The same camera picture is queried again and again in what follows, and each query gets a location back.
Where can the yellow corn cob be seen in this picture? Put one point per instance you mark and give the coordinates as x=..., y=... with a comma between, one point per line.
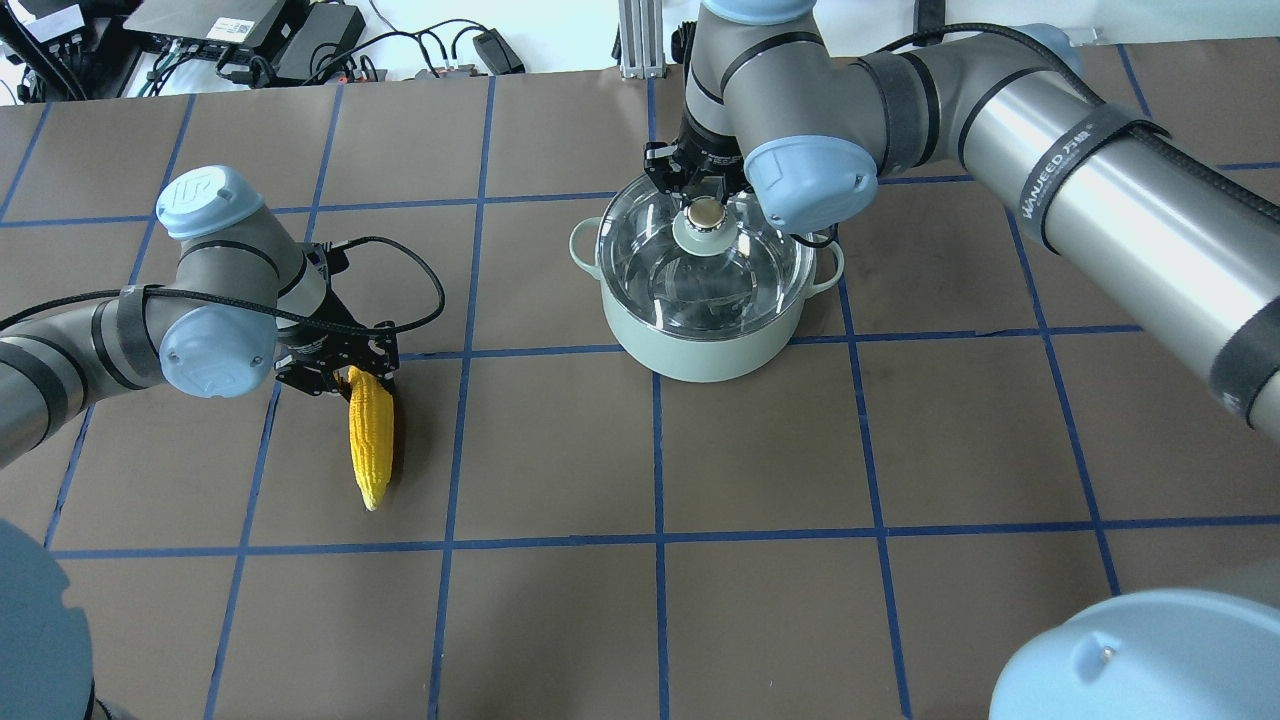
x=372, y=435

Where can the glass pot lid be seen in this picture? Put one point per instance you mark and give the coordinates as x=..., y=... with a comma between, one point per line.
x=721, y=284

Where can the mint green pot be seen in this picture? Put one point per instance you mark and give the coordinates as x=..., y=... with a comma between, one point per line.
x=702, y=361

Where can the black power adapter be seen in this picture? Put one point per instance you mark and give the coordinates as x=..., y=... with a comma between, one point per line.
x=496, y=54

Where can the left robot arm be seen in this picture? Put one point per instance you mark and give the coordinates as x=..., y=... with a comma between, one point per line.
x=248, y=303

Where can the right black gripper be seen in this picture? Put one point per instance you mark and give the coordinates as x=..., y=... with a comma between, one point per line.
x=707, y=158

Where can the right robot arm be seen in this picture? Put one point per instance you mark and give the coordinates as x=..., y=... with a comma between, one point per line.
x=1186, y=251

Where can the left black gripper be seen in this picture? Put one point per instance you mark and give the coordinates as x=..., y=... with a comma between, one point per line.
x=318, y=352

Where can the aluminium frame post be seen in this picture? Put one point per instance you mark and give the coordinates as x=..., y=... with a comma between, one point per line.
x=646, y=32

